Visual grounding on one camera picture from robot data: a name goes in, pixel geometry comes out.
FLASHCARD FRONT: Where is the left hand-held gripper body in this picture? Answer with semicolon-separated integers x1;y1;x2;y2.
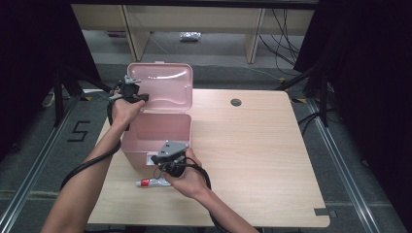
110;75;144;104

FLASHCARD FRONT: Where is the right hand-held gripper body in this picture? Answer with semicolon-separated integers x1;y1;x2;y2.
157;140;189;179

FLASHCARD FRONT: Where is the pink storage box white handle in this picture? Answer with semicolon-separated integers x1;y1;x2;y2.
120;61;194;173

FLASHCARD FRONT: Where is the red and white tube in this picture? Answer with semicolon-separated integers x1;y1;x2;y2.
135;177;172;188

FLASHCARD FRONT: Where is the person's left hand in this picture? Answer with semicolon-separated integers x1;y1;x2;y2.
110;96;146;132

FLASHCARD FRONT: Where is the person's right hand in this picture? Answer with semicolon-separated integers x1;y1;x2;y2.
163;148;212;200

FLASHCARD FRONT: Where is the black metal stand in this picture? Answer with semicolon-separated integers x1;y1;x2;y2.
275;64;329;128
52;66;116;127

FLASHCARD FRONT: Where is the crumpled silver foil packet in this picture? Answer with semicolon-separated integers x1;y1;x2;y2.
179;31;202;43

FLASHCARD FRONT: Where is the white floor object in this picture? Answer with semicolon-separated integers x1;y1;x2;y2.
43;91;56;109

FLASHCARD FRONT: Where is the beige wooden desk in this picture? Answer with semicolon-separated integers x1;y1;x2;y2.
70;3;315;64

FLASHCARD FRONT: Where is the black curtain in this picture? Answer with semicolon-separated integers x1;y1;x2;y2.
292;0;412;224
0;0;101;163

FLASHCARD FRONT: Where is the right hand-held gripper black cable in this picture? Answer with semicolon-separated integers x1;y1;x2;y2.
154;160;229;233

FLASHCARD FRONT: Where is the aluminium floor rail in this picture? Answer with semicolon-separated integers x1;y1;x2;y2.
305;96;380;233
0;95;82;233

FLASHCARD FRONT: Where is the bundle of black cables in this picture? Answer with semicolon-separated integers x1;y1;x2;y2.
258;8;300;77

